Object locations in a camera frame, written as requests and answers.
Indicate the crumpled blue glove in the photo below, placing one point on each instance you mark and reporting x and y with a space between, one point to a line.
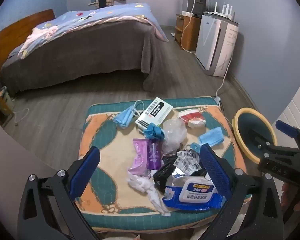
153 131

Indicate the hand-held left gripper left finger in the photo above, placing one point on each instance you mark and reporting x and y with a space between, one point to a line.
86 170

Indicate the white wardrobe door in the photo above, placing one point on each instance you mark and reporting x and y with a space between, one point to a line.
295 115

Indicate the clear plastic bag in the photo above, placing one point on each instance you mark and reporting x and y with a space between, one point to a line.
173 135

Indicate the bed with grey bedspread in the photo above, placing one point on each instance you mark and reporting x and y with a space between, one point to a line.
90 52

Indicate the purple foil packet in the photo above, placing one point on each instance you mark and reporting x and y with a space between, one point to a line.
138 155

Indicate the blue printed quilt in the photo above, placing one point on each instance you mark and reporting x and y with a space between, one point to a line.
97 17

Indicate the wooden cabinet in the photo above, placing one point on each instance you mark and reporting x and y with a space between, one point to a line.
188 32

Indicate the crumpled white label wrapper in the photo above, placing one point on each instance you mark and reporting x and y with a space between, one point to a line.
188 161

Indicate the blue face mask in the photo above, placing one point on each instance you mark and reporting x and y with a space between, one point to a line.
126 116
211 136

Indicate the white air purifier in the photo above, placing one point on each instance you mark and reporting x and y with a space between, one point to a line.
215 45

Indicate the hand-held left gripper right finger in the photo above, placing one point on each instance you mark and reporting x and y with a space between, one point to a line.
215 172

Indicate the black television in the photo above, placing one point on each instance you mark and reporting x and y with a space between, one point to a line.
196 0

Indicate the blue wet wipes packet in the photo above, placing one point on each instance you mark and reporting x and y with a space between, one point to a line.
190 195

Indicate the white router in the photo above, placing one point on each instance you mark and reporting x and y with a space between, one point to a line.
220 13

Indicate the black plastic bag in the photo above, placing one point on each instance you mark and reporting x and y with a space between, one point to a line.
165 173

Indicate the purple tube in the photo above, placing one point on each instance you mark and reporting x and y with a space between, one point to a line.
154 155

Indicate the crumpled white tissue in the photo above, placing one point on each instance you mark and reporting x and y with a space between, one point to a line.
145 183

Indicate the white power strip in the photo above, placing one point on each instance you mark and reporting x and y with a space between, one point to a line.
217 100

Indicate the wooden headboard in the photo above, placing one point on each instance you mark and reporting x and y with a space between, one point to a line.
12 32

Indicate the teal orange printed cushion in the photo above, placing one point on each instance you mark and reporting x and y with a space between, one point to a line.
110 152

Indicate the red white paper container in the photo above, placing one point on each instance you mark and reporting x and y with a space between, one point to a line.
191 118

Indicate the white green medicine box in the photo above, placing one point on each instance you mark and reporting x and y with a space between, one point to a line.
153 113

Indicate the person's right hand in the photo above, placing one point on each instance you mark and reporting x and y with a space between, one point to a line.
287 195

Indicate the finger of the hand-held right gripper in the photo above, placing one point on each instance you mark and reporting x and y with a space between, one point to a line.
263 142
286 127

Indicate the teal bin with yellow rim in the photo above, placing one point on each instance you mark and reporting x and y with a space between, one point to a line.
247 122

